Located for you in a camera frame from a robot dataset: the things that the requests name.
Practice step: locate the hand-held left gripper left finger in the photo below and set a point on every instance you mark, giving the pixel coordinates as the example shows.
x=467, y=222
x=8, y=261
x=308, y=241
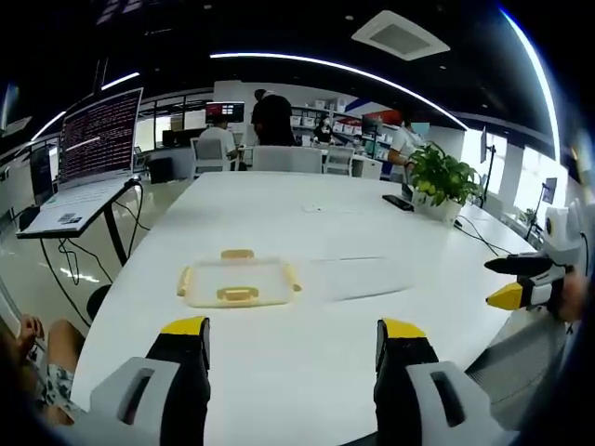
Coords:
x=181, y=371

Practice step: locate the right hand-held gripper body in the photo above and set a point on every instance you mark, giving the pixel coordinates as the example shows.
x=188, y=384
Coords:
x=564, y=232

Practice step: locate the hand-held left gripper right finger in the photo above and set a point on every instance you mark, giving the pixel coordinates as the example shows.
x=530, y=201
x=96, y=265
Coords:
x=404, y=371

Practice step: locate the person's right hand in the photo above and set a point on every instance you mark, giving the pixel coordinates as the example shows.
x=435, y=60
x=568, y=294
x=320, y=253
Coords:
x=574, y=297

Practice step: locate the grey mesh office chair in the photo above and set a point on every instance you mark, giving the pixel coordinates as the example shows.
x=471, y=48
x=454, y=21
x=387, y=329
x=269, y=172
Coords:
x=516, y=362

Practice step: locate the clear lid with yellow clips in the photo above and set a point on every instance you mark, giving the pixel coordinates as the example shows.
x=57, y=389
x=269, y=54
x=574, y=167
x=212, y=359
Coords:
x=239, y=282

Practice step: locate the black round stool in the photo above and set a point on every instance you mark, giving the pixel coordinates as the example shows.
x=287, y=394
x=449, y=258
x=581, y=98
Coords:
x=97, y=299

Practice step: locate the black monitor on pole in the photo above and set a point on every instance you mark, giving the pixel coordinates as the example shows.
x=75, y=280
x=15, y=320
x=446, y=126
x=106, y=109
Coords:
x=485, y=153

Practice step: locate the green potted plant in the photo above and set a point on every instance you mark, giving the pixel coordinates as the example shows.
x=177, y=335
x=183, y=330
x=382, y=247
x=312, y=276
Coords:
x=441, y=179

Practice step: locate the black phone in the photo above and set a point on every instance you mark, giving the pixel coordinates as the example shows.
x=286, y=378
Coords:
x=398, y=202

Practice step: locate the white tilted stand table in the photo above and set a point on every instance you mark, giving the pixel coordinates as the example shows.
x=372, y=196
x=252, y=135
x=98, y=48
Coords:
x=74, y=206

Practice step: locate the black computer case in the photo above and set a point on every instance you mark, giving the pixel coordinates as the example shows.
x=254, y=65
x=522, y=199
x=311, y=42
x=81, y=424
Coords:
x=161, y=170

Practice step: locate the shelf with white boxes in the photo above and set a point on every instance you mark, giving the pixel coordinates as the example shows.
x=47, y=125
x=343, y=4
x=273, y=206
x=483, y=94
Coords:
x=344, y=123

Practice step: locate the large screen with text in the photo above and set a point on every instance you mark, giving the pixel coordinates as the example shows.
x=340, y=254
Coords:
x=100, y=135

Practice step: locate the ceiling air conditioner vent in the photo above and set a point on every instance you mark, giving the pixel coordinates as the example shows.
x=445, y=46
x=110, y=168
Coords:
x=400, y=35

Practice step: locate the red-lit monitor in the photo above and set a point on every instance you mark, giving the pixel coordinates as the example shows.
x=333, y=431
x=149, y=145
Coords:
x=225, y=111

